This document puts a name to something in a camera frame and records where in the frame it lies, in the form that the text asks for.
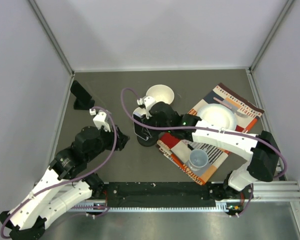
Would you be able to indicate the pink handled fork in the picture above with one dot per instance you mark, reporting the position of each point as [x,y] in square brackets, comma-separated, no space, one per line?
[237,107]

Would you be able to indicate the white plate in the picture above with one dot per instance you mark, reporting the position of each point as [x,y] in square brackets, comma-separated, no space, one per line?
[218,115]

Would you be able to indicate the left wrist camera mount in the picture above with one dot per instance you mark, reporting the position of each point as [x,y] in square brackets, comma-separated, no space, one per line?
[101,119]

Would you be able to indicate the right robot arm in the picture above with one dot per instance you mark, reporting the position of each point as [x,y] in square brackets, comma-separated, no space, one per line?
[260,151]

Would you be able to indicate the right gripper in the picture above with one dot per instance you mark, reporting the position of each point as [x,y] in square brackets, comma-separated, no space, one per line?
[146,121]

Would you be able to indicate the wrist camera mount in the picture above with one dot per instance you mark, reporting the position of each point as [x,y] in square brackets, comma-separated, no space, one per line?
[101,119]
[147,102]

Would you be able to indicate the large green bowl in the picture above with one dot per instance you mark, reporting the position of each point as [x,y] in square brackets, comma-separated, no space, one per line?
[161,93]

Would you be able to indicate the phone with lilac case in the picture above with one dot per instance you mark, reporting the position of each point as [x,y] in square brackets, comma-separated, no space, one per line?
[142,132]

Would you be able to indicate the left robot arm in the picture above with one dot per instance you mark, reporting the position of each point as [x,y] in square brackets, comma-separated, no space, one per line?
[42,207]

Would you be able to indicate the black round-base phone holder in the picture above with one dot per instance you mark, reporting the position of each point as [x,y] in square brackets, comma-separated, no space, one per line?
[149,142]

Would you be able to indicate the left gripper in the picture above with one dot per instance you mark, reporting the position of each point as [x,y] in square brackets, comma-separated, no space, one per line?
[122,139]

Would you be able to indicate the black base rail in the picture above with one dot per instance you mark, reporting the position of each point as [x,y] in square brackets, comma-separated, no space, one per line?
[163,194]

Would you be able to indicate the orange patterned cloth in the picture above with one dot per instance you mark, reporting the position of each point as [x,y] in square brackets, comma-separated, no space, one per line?
[176,150]

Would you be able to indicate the black wedge phone stand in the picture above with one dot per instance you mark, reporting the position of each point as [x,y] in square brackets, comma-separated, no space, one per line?
[78,105]

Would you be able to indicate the grey cup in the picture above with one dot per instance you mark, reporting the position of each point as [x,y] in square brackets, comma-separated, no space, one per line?
[198,159]

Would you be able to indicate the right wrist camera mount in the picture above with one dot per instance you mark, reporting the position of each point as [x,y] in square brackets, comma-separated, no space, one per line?
[147,102]

